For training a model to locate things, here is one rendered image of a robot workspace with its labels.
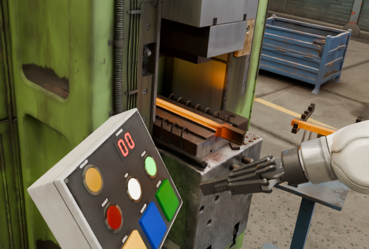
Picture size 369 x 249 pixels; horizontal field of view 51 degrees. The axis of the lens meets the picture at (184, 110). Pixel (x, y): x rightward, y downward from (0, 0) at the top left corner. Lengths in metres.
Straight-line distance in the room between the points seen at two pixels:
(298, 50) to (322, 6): 4.56
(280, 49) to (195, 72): 3.59
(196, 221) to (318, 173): 0.65
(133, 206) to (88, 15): 0.48
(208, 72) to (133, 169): 0.84
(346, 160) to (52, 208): 0.49
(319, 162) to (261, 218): 1.86
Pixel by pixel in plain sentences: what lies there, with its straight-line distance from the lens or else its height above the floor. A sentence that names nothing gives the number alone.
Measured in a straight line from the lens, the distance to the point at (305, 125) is 1.67.
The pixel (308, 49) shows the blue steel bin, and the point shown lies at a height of 0.51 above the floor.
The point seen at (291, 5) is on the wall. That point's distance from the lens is 10.00.
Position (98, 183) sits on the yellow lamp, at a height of 1.15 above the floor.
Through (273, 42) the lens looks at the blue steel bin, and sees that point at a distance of 5.27.
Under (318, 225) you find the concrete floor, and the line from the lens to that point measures 2.73.
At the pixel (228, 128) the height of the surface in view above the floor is 1.02.
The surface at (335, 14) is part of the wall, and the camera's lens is 9.47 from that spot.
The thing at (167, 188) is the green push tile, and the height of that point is 1.03.
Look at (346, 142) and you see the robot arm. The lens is 0.62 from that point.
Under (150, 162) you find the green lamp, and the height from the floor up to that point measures 1.10.
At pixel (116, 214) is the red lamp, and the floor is 1.09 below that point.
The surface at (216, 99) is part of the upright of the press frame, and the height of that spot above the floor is 0.99.
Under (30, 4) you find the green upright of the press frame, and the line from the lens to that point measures 1.36.
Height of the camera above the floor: 1.58
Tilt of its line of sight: 23 degrees down
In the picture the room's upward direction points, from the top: 5 degrees clockwise
